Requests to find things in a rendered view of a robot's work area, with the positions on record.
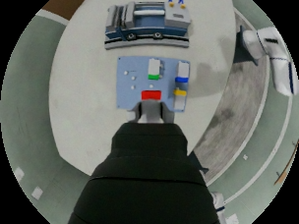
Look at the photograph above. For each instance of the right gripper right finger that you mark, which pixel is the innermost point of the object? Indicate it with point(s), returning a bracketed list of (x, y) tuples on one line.
[(167, 116)]

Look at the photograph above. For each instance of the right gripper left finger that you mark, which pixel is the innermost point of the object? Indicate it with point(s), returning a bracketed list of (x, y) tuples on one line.
[(135, 114)]

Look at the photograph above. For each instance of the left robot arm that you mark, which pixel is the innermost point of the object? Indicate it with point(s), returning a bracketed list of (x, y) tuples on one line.
[(219, 205)]

